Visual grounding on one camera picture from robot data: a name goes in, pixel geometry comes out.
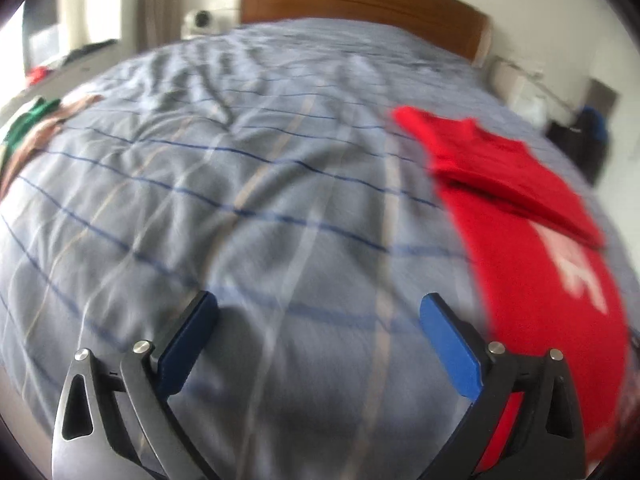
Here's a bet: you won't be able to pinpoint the red sweater with white rabbit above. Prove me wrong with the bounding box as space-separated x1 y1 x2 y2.
393 106 630 462

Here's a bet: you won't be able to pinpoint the green and brown clothes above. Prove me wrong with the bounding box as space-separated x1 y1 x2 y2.
1 94 103 198

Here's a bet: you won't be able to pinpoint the grey striped bed duvet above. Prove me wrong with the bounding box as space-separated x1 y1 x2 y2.
0 17 640 480

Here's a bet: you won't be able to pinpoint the black and blue jacket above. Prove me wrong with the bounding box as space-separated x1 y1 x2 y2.
546 106 610 186

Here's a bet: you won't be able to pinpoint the white plastic bag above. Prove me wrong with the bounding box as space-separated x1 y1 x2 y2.
513 96 548 129

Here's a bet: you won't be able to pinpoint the white window desk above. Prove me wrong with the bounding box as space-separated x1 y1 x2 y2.
1 40 142 125

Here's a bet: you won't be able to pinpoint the white nightstand cabinet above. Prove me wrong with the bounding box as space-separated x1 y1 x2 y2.
488 56 576 130

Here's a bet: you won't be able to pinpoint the beige curtain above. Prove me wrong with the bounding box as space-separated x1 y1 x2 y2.
137 0 181 51

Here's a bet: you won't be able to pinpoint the brown wooden headboard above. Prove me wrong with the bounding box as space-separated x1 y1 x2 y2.
239 0 492 67

